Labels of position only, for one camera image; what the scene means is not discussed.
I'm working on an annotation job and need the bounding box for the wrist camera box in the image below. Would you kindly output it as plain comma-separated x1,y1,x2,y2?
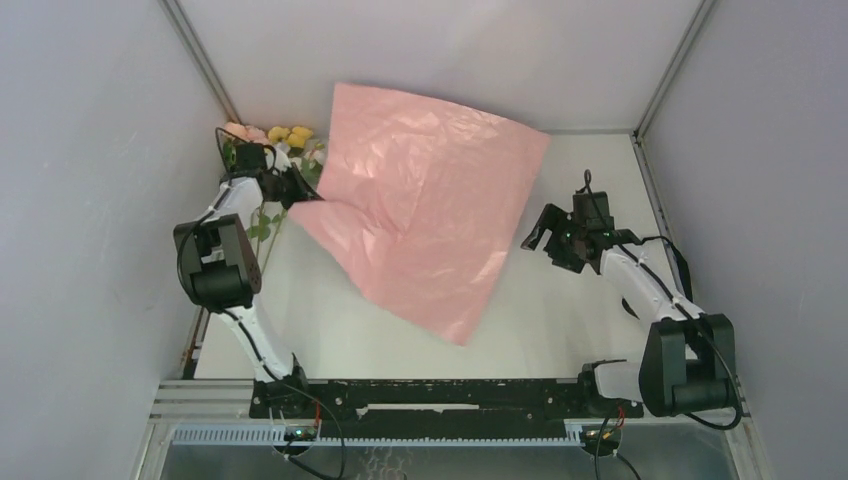
572,192,614,231
230,143,267,176

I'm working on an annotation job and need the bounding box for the yellow fake flower stem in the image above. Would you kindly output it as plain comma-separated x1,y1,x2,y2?
248,126,325,273

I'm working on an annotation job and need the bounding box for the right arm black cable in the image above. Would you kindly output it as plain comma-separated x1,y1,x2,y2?
582,169,745,480

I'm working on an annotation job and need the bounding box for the pink fake flower stem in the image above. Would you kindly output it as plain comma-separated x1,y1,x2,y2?
216,122,272,174

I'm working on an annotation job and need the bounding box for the white fake flower stem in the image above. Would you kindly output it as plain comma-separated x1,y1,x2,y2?
274,139,327,188

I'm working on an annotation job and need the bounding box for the white cable duct strip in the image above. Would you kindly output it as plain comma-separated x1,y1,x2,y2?
171,424,585,447

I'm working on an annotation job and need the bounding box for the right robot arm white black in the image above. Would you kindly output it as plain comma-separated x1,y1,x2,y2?
521,204,744,430

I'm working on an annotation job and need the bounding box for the pink wrapping paper sheet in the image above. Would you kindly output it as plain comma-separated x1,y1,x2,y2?
289,83,551,345

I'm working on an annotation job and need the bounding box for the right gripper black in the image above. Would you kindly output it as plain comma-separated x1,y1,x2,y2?
522,202,587,274

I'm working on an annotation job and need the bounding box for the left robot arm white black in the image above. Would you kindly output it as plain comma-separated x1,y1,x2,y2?
173,168,316,417

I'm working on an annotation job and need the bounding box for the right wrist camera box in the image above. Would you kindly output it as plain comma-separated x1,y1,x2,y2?
572,192,614,231

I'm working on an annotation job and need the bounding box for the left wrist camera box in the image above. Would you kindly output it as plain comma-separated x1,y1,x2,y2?
230,143,267,176

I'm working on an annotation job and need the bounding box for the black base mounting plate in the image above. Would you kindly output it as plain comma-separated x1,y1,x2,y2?
248,377,644,438

